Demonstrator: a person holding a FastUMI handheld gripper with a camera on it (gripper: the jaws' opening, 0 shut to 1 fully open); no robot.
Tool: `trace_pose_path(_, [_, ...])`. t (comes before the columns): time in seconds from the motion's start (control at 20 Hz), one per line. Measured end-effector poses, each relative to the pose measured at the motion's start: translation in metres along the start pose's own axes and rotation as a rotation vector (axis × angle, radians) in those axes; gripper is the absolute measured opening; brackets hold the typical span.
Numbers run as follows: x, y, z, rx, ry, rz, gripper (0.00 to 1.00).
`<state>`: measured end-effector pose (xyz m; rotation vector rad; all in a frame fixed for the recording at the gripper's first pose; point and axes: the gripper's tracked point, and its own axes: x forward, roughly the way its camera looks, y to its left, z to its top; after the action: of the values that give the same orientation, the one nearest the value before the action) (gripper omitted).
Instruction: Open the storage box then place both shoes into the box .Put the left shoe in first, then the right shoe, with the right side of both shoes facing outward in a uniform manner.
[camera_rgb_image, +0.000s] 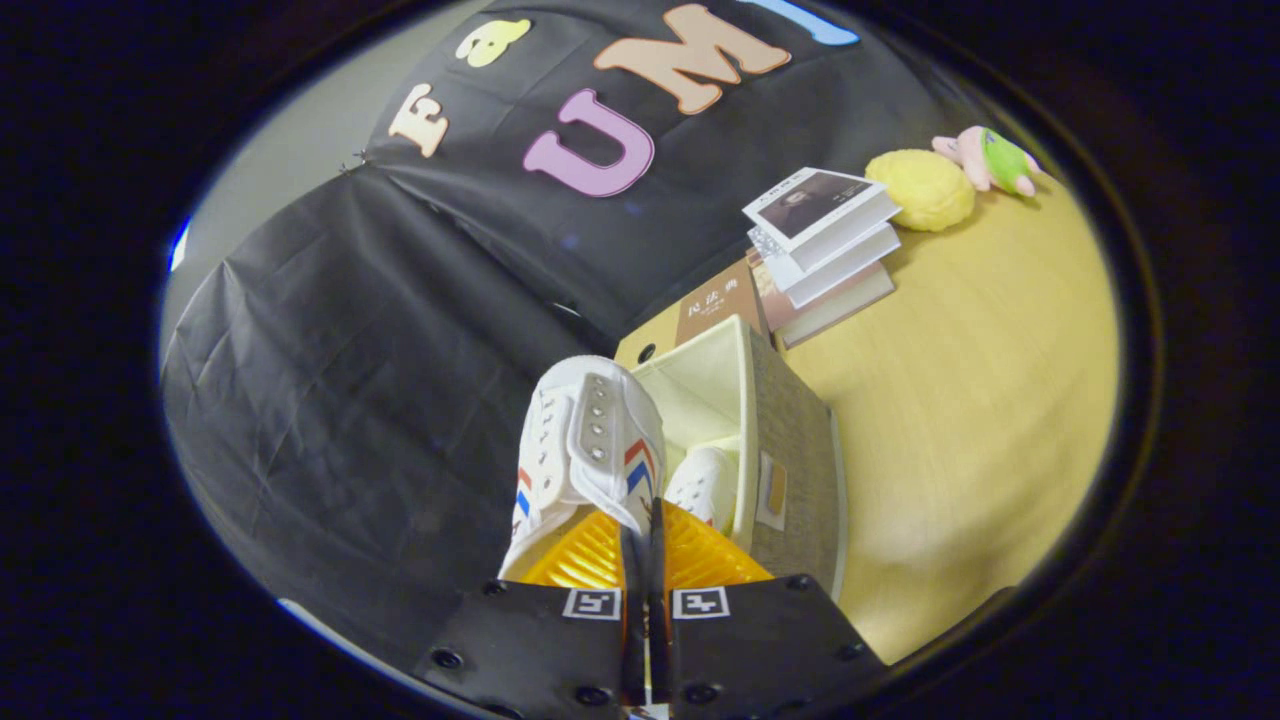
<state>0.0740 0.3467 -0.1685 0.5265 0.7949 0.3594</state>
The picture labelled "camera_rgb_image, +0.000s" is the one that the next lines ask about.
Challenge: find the plain white book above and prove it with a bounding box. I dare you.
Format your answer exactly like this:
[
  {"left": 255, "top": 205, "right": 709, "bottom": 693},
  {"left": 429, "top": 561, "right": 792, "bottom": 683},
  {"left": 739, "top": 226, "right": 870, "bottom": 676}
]
[{"left": 765, "top": 222, "right": 901, "bottom": 309}]

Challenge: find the white canvas shoe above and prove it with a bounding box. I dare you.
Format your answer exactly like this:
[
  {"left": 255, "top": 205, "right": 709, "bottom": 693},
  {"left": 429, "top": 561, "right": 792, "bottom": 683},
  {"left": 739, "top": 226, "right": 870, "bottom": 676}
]
[
  {"left": 497, "top": 355, "right": 668, "bottom": 583},
  {"left": 663, "top": 446, "right": 739, "bottom": 529}
]

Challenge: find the grey fabric storage box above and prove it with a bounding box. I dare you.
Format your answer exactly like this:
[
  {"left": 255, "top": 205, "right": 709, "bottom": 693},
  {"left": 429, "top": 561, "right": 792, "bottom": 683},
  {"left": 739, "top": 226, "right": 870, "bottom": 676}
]
[{"left": 630, "top": 314, "right": 849, "bottom": 601}]

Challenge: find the white book dark cover photo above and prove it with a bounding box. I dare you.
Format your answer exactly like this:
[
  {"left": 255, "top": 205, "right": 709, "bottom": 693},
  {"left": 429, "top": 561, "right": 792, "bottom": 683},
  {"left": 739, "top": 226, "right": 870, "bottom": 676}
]
[{"left": 742, "top": 166, "right": 901, "bottom": 271}]

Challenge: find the black backdrop cloth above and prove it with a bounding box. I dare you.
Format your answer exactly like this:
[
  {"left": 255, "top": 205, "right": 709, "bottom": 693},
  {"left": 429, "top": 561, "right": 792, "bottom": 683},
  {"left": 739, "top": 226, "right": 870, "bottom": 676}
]
[{"left": 160, "top": 0, "right": 1001, "bottom": 671}]

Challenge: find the pink plush toy green shirt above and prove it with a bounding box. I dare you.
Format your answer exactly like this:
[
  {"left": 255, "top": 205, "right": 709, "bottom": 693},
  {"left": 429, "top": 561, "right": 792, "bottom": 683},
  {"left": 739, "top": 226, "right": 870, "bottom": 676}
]
[{"left": 932, "top": 126, "right": 1044, "bottom": 198}]

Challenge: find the thin brown cover book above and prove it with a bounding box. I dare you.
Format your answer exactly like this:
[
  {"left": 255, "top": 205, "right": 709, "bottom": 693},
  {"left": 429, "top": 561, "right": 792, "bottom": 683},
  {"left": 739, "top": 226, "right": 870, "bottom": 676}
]
[{"left": 675, "top": 258, "right": 769, "bottom": 348}]

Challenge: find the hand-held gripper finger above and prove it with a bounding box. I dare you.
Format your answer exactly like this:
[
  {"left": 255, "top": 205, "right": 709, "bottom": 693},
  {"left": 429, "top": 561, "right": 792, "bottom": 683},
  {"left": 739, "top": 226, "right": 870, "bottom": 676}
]
[
  {"left": 415, "top": 505, "right": 646, "bottom": 720},
  {"left": 648, "top": 500, "right": 886, "bottom": 720}
]

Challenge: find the yellow round plush toy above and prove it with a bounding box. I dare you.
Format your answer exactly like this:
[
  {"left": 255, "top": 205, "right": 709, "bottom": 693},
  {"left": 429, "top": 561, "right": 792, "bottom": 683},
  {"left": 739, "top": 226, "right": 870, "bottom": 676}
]
[{"left": 865, "top": 149, "right": 976, "bottom": 233}]

